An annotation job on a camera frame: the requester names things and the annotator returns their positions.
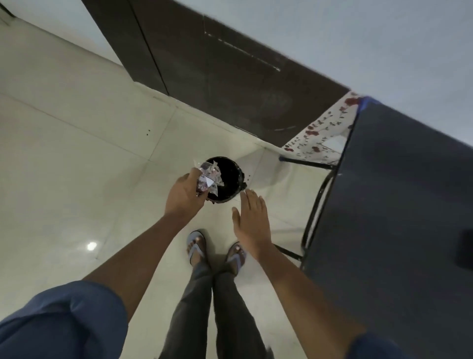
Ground person's left hand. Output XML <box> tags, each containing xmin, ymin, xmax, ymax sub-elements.
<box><xmin>164</xmin><ymin>167</ymin><xmax>208</xmax><ymax>221</ymax></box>

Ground person's right hand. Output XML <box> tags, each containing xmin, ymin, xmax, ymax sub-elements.
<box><xmin>232</xmin><ymin>189</ymin><xmax>274</xmax><ymax>260</ymax></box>

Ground shiny plastic wrapper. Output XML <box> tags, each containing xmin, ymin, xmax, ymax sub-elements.
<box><xmin>196</xmin><ymin>160</ymin><xmax>224</xmax><ymax>197</ymax></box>

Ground person's left forearm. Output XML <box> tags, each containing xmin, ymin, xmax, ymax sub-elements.
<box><xmin>82</xmin><ymin>212</ymin><xmax>193</xmax><ymax>322</ymax></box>

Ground person's right forearm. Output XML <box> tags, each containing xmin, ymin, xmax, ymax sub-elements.
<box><xmin>255</xmin><ymin>242</ymin><xmax>366</xmax><ymax>359</ymax></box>

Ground black round trash bin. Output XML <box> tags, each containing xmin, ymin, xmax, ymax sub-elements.
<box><xmin>204</xmin><ymin>156</ymin><xmax>247</xmax><ymax>205</ymax></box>

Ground light blue right sandal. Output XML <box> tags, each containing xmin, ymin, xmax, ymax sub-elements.
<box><xmin>226</xmin><ymin>242</ymin><xmax>248</xmax><ymax>277</ymax></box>

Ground light blue sandal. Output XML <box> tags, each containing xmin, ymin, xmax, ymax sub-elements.
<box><xmin>226</xmin><ymin>242</ymin><xmax>248</xmax><ymax>277</ymax></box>
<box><xmin>186</xmin><ymin>230</ymin><xmax>210</xmax><ymax>268</ymax></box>

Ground light blue left sandal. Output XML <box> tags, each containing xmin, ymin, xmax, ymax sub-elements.
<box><xmin>186</xmin><ymin>230</ymin><xmax>210</xmax><ymax>268</ymax></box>

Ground grey trousers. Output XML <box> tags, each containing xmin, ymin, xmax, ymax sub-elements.
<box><xmin>159</xmin><ymin>258</ymin><xmax>275</xmax><ymax>359</ymax></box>

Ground dark brown wooden door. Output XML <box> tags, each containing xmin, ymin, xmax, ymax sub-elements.
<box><xmin>81</xmin><ymin>0</ymin><xmax>350</xmax><ymax>147</ymax></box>

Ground white red floral cloth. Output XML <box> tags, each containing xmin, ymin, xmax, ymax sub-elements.
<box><xmin>282</xmin><ymin>91</ymin><xmax>361</xmax><ymax>165</ymax></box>

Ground dark grey table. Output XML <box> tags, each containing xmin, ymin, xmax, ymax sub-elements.
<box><xmin>301</xmin><ymin>97</ymin><xmax>473</xmax><ymax>359</ymax></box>

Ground blue right shirt sleeve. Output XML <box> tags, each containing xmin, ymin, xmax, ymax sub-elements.
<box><xmin>345</xmin><ymin>330</ymin><xmax>409</xmax><ymax>359</ymax></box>

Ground blue shirt sleeve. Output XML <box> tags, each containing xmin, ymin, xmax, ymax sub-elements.
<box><xmin>0</xmin><ymin>280</ymin><xmax>129</xmax><ymax>359</ymax></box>
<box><xmin>345</xmin><ymin>330</ymin><xmax>409</xmax><ymax>359</ymax></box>

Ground blue left shirt sleeve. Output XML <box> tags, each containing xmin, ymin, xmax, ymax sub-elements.
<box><xmin>0</xmin><ymin>280</ymin><xmax>129</xmax><ymax>359</ymax></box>

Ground black metal table frame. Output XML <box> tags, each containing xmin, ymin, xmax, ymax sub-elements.
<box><xmin>279</xmin><ymin>155</ymin><xmax>338</xmax><ymax>268</ymax></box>

